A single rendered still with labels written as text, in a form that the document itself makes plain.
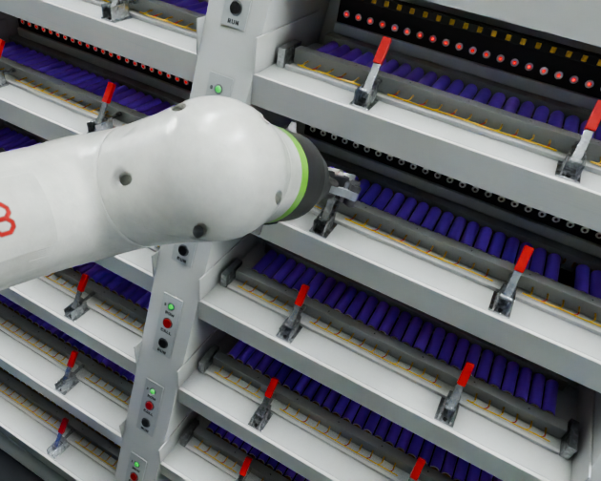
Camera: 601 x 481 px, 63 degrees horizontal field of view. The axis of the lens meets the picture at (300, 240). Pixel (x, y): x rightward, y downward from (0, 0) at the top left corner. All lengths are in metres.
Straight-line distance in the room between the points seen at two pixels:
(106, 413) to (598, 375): 0.90
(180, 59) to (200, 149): 0.47
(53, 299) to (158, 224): 0.78
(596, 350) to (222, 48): 0.64
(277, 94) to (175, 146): 0.39
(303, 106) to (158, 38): 0.26
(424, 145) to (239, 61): 0.28
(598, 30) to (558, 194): 0.18
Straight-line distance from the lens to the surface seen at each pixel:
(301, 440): 0.92
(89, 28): 0.92
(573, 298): 0.75
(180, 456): 1.09
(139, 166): 0.36
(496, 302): 0.69
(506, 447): 0.81
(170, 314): 0.90
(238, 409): 0.94
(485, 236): 0.79
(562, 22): 0.66
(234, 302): 0.85
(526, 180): 0.65
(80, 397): 1.19
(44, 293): 1.16
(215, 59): 0.76
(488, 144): 0.67
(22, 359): 1.29
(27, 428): 1.40
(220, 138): 0.34
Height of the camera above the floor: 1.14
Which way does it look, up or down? 21 degrees down
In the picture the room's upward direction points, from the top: 17 degrees clockwise
